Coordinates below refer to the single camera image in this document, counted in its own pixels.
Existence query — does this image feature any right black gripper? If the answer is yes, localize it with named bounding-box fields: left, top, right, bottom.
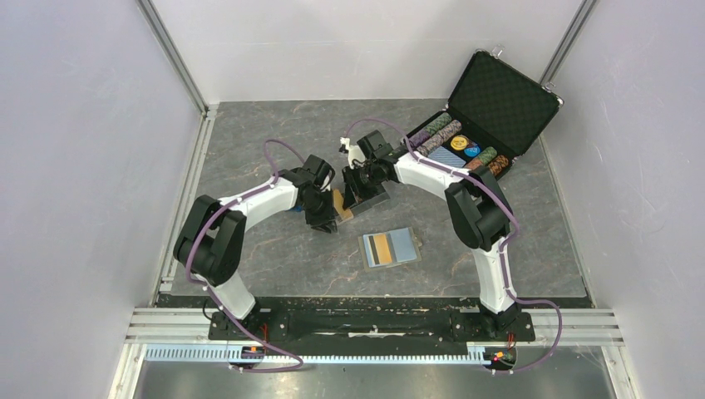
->
left=343, top=161, right=382, bottom=209

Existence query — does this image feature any orange striped credit card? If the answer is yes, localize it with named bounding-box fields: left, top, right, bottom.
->
left=367, top=234, right=394, bottom=267

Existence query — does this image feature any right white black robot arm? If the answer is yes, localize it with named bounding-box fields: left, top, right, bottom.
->
left=339, top=131, right=520, bottom=339

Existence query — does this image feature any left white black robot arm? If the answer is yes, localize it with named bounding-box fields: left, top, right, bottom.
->
left=173, top=155, right=337, bottom=339

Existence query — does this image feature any blue playing card deck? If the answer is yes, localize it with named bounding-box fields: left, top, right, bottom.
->
left=427, top=146, right=466, bottom=168

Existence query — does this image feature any purple poker chip row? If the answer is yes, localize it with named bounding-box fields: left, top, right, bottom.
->
left=414, top=120, right=462, bottom=156

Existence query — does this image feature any green poker chip row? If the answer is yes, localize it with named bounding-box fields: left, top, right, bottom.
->
left=423, top=112, right=452, bottom=135

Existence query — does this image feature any yellow dealer chip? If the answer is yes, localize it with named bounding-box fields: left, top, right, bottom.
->
left=450, top=135, right=470, bottom=151

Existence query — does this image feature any blue dealer chip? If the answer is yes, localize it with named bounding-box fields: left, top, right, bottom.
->
left=463, top=145, right=481, bottom=158

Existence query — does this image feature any black poker chip case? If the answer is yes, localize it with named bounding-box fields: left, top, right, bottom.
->
left=407, top=49, right=564, bottom=179

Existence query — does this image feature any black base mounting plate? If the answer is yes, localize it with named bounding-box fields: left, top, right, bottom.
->
left=242, top=297, right=536, bottom=356

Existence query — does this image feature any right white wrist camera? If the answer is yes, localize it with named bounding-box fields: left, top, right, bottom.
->
left=339, top=137, right=366, bottom=168

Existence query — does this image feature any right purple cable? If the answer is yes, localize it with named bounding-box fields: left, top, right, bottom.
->
left=342, top=118, right=564, bottom=376

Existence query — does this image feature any purple cable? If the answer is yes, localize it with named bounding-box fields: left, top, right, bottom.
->
left=342, top=118, right=564, bottom=376
left=184, top=138, right=307, bottom=374

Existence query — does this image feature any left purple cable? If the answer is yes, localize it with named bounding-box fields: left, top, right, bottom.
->
left=184, top=138, right=307, bottom=374

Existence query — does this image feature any aluminium frame rail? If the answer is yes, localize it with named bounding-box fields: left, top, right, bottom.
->
left=101, top=1, right=210, bottom=397

